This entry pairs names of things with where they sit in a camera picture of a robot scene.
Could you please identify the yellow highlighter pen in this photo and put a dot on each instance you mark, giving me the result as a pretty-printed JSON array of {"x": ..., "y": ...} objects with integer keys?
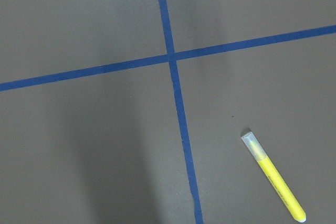
[{"x": 274, "y": 177}]

